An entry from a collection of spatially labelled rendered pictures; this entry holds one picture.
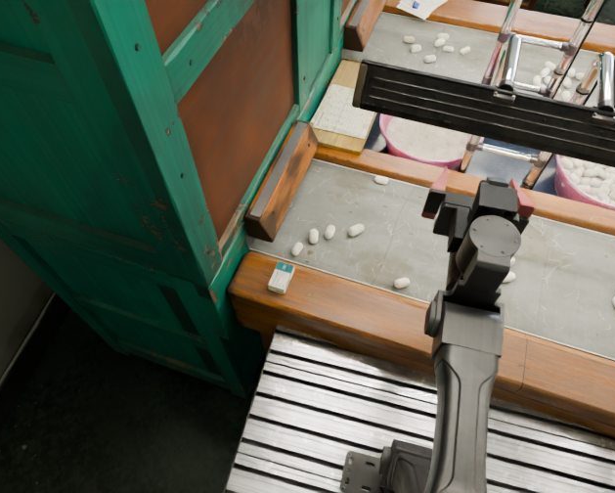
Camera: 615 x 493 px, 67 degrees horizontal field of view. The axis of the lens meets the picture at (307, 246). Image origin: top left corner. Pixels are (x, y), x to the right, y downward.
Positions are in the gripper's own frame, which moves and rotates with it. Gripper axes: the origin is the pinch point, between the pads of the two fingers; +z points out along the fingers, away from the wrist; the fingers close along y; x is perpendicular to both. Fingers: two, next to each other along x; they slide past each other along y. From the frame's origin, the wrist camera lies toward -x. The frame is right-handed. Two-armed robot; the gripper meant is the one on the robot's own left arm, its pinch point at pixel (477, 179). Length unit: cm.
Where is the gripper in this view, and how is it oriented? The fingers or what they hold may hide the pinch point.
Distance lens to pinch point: 74.6
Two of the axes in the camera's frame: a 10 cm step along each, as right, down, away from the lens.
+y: -9.7, -2.1, 1.4
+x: 0.1, 5.5, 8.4
